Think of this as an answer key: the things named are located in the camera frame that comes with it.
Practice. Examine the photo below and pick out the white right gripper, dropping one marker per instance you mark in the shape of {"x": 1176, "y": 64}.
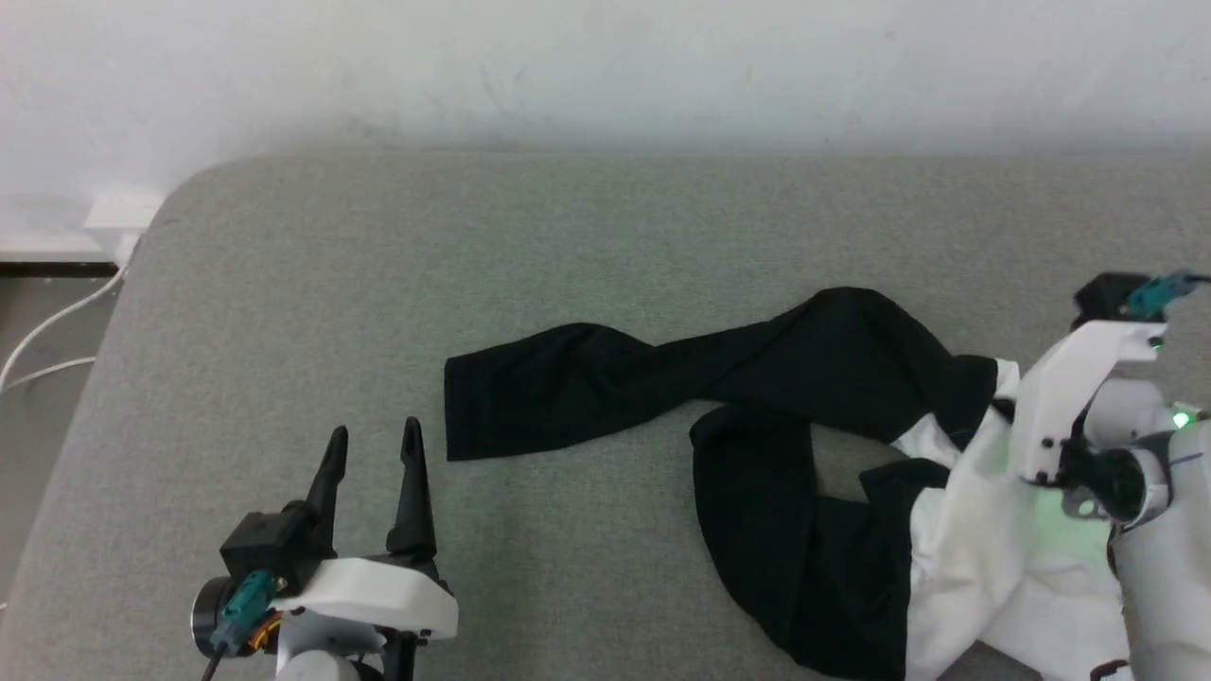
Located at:
{"x": 1069, "y": 397}

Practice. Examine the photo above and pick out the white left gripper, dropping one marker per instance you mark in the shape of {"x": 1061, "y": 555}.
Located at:
{"x": 369, "y": 591}

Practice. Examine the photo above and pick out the white shirt with black sleeves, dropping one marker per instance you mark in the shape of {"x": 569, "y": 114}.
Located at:
{"x": 804, "y": 378}

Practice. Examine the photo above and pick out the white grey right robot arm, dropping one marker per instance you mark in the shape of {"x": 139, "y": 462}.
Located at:
{"x": 1173, "y": 596}

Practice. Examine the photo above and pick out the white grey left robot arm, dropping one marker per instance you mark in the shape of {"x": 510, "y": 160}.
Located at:
{"x": 322, "y": 667}

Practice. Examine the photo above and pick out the grey fabric sofa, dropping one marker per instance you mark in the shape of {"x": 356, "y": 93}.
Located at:
{"x": 284, "y": 331}

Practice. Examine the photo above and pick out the black skirting strip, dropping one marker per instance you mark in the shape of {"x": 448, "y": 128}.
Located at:
{"x": 57, "y": 269}

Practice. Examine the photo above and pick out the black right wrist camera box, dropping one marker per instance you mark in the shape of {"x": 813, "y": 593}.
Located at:
{"x": 1102, "y": 295}

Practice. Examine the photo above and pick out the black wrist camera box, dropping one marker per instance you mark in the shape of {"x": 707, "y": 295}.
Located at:
{"x": 1102, "y": 295}
{"x": 270, "y": 549}

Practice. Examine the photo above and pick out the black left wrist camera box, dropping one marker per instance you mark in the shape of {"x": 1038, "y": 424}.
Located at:
{"x": 270, "y": 549}

